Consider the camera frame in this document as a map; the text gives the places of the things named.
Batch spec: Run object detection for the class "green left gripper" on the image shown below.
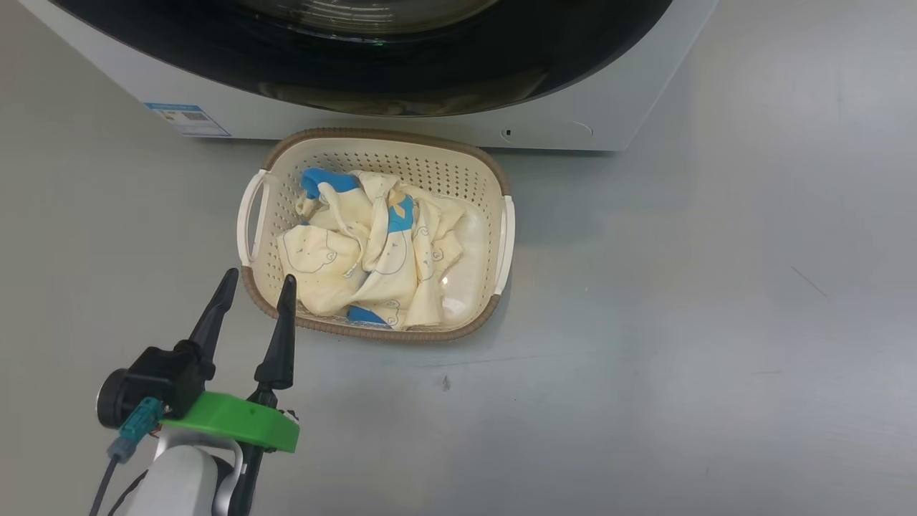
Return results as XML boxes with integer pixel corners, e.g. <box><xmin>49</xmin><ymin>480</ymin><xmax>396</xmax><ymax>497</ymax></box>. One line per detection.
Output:
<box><xmin>159</xmin><ymin>268</ymin><xmax>300</xmax><ymax>454</ymax></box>

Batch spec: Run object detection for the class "cream garment with blue cuff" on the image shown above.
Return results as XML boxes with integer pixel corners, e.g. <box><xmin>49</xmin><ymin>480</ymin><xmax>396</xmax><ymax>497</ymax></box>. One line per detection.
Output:
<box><xmin>276</xmin><ymin>215</ymin><xmax>488</xmax><ymax>330</ymax></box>

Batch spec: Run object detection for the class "washing machine glass door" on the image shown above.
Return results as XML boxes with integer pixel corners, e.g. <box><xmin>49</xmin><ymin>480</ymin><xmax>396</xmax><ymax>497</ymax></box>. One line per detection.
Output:
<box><xmin>47</xmin><ymin>0</ymin><xmax>674</xmax><ymax>118</ymax></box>

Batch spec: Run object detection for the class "white front-load washing machine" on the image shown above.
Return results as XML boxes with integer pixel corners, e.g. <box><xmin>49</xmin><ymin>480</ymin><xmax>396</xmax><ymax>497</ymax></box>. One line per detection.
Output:
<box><xmin>18</xmin><ymin>0</ymin><xmax>721</xmax><ymax>151</ymax></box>

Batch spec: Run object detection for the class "blue energy label sticker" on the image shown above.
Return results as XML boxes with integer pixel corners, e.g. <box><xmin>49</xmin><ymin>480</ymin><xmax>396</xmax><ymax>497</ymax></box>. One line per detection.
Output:
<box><xmin>143</xmin><ymin>102</ymin><xmax>231</xmax><ymax>138</ymax></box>

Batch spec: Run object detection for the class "cream perforated laundry basket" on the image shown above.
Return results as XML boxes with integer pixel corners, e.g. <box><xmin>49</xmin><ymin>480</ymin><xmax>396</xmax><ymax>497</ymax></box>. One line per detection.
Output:
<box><xmin>236</xmin><ymin>128</ymin><xmax>515</xmax><ymax>342</ymax></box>

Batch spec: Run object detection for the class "left cable with teal connector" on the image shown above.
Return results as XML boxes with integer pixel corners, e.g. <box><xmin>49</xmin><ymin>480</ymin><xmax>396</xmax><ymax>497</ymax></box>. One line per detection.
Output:
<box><xmin>88</xmin><ymin>398</ymin><xmax>164</xmax><ymax>516</ymax></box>

